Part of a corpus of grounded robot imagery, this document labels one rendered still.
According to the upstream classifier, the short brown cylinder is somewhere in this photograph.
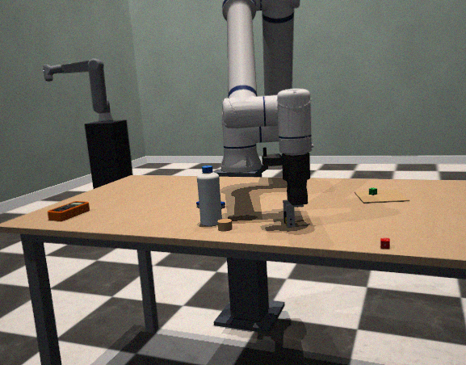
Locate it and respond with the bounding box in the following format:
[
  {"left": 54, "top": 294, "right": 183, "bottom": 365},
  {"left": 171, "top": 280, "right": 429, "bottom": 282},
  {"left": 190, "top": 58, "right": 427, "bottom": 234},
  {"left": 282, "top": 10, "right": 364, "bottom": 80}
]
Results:
[{"left": 218, "top": 219, "right": 233, "bottom": 231}]

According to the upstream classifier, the red die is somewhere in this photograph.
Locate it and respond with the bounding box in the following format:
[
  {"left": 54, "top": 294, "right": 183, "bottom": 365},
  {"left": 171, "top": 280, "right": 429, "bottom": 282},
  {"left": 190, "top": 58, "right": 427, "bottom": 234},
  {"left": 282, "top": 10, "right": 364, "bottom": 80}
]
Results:
[{"left": 380, "top": 238, "right": 390, "bottom": 249}]

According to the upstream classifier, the tan mat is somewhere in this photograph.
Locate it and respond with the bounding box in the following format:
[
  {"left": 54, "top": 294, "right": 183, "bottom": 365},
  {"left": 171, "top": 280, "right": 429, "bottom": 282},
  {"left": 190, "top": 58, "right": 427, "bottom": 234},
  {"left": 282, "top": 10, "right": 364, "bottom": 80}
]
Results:
[{"left": 355, "top": 190, "right": 409, "bottom": 203}]

